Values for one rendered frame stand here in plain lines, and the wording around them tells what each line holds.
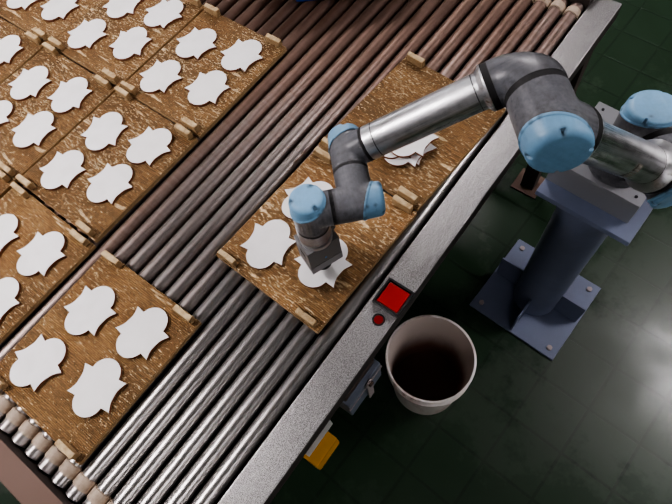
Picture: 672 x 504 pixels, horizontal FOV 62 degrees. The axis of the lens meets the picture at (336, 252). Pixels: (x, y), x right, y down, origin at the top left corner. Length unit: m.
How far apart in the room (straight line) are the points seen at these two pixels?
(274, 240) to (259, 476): 0.57
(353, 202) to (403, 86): 0.67
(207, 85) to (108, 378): 0.91
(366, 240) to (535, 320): 1.13
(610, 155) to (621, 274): 1.44
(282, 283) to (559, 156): 0.72
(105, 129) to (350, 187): 0.93
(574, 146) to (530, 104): 0.10
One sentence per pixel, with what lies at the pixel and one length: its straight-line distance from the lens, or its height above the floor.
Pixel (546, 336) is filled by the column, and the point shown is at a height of 0.01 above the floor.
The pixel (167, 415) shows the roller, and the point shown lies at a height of 0.92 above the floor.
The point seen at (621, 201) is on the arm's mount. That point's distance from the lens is 1.58.
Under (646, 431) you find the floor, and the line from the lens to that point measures 2.41.
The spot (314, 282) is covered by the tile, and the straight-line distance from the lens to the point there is 1.35.
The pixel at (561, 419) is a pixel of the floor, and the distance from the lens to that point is 2.32.
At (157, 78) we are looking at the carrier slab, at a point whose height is 0.95.
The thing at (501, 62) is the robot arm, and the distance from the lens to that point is 1.12.
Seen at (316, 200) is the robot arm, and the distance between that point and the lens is 1.10.
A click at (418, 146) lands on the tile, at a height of 0.97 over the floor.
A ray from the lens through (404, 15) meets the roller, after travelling 1.95.
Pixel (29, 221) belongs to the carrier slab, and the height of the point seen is 0.94.
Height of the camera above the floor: 2.20
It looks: 64 degrees down
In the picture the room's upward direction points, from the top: 12 degrees counter-clockwise
